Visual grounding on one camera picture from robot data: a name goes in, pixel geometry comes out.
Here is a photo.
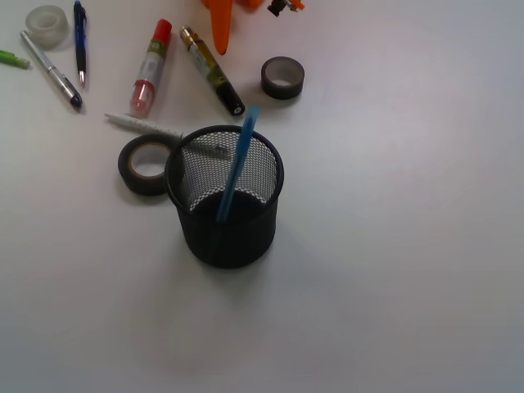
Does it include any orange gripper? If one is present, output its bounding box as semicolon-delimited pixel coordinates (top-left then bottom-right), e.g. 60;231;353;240
202;0;305;55

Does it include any small black tape roll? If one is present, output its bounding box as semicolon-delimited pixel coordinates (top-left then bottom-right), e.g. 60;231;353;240
261;56;305;100

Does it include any large black tape roll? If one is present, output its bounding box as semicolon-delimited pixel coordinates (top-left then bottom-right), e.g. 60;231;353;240
118;134;179;197

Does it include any clear tape roll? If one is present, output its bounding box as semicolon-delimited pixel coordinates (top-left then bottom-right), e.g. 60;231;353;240
25;5;70;49

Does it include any white pen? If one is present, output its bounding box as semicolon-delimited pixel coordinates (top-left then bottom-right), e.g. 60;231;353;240
103;112;230;159

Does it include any blue pen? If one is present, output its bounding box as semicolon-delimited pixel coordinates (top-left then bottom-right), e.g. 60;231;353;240
73;1;87;88

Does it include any black mesh pen holder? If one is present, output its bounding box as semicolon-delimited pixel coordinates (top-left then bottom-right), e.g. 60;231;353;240
165;125;284;269

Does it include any silver pen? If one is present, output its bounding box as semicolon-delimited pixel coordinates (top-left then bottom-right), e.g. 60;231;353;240
20;30;83;111

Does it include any green pen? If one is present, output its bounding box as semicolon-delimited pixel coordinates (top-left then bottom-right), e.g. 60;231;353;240
0;50;30;70

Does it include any yellow black marker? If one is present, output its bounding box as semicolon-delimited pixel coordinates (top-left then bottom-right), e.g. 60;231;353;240
179;26;245;116

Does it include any blue plastic stick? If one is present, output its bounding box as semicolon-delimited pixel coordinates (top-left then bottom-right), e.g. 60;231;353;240
216;106;260;224

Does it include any red cap marker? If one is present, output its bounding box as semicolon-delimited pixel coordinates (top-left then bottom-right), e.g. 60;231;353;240
130;19;172;119

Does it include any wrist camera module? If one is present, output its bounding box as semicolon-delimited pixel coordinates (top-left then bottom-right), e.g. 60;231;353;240
267;0;300;17

